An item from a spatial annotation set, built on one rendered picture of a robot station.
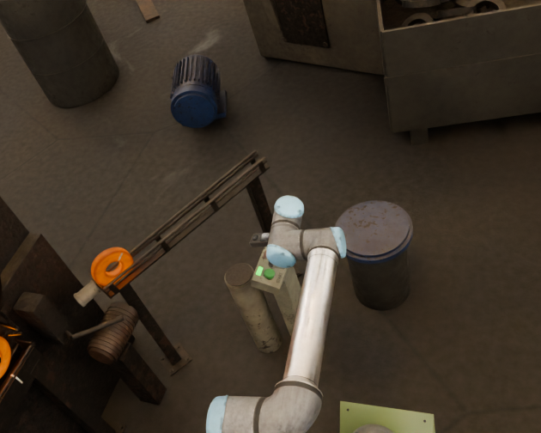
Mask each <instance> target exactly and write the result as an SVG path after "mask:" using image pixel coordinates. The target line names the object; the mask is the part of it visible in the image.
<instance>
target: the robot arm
mask: <svg viewBox="0 0 541 433"><path fill-rule="evenodd" d="M303 214H304V205H303V203H302V202H301V201H300V200H299V199H298V198H296V197H294V196H283V197H280V198H279V199H278V200H277V201H276V203H275V205H274V214H273V218H272V223H271V228H270V233H259V234H253V235H252V239H251V240H250V242H249V243H250V245H251V247H266V249H267V252H266V257H267V259H268V260H269V263H268V266H269V267H270V268H271V269H273V268H277V269H282V270H285V269H286V268H290V267H292V266H293V265H295V263H296V260H305V259H307V267H306V271H305V275H304V279H303V284H302V288H301V295H300V300H299V304H298V308H297V313H296V316H295V324H294V329H293V333H292V338H291V341H290V346H289V354H288V358H287V362H286V366H285V370H284V375H283V380H282V381H280V382H278V383H277V384H276V385H275V388H274V392H273V394H272V395H271V396H270V397H250V396H228V395H226V396H218V397H215V398H214V399H213V400H212V402H211V404H210V408H209V410H208V414H207V420H206V433H306V432H307V431H308V429H309V428H310V427H311V426H312V425H313V423H314V421H315V420H316V418H317V416H318V415H319V412H320V409H321V405H322V399H323V394H322V393H321V391H320V390H319V389H318V385H319V374H320V369H321V364H322V358H323V352H324V347H325V337H326V331H327V326H328V320H329V315H330V309H331V299H332V294H333V288H334V283H335V277H336V272H337V264H338V261H339V258H341V259H342V258H344V257H345V256H346V241H345V237H344V233H343V230H342V229H341V228H339V227H336V228H333V227H330V228H322V229H301V219H302V215H303ZM353 433H394V432H393V431H391V430H389V429H388V428H387V427H385V426H382V425H378V424H366V425H363V426H361V427H359V428H358V429H356V430H355V431H354V432H353Z"/></svg>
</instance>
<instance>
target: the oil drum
mask: <svg viewBox="0 0 541 433"><path fill-rule="evenodd" d="M0 23H1V25H2V26H3V28H4V30H5V32H6V34H7V36H8V38H10V39H11V41H12V42H13V44H14V46H15V48H16V49H17V51H18V52H19V53H20V55H21V57H22V59H23V60H24V62H25V63H26V65H27V68H28V70H29V71H30V72H31V73H32V74H33V76H34V78H35V80H36V81H37V83H38V84H39V86H40V87H41V89H42V90H43V92H44V94H45V95H46V97H47V99H48V100H49V101H50V103H51V104H52V105H54V106H56V107H79V106H82V105H85V104H88V103H89V102H91V101H94V100H96V99H98V98H100V97H101V96H102V95H103V94H105V93H106V92H107V91H108V90H109V89H110V88H112V86H113V85H114V84H115V82H116V81H117V79H118V77H119V68H118V66H117V64H116V62H115V60H114V58H113V56H112V54H111V52H110V50H109V48H108V46H107V44H106V42H105V40H104V35H103V33H102V32H101V31H100V29H99V27H98V25H97V23H96V21H95V19H94V17H93V15H92V13H91V11H90V9H89V7H88V5H87V1H86V0H0Z"/></svg>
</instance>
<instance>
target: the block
mask: <svg viewBox="0 0 541 433"><path fill-rule="evenodd" d="M13 309H14V310H15V311H16V312H17V313H18V314H19V315H20V317H21V318H22V319H23V320H24V321H25V322H26V323H27V324H28V325H29V326H30V327H31V328H32V329H33V330H34V331H35V332H36V333H37V334H38V335H39V336H40V337H41V338H42V339H43V340H44V341H45V342H47V343H51V344H55V345H66V344H67V342H68V340H69V339H68V338H67V337H66V336H65V335H64V332H65V331H69V332H70V333H71V334H72V333H73V332H74V327H73V326H72V325H71V324H70V323H69V322H68V321H67V320H66V319H65V318H64V317H63V316H62V315H61V314H60V313H59V311H58V310H57V309H56V308H55V307H54V306H53V305H52V303H51V302H50V301H49V300H48V299H47V298H46V297H45V296H44V295H41V294H35V293H30V292H23V293H22V294H21V296H20V298H19V299H18V301H17V302H16V304H15V306H14V307H13Z"/></svg>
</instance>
